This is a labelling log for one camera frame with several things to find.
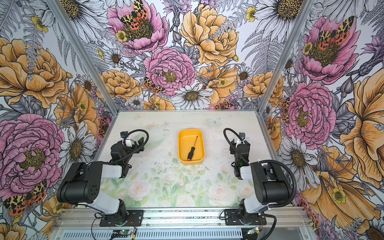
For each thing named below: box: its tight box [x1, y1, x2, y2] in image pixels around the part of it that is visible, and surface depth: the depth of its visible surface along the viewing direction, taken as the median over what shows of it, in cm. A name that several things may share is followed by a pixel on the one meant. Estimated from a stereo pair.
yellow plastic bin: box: [178, 128, 206, 166], surface depth 104 cm
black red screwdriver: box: [187, 136, 198, 162], surface depth 96 cm
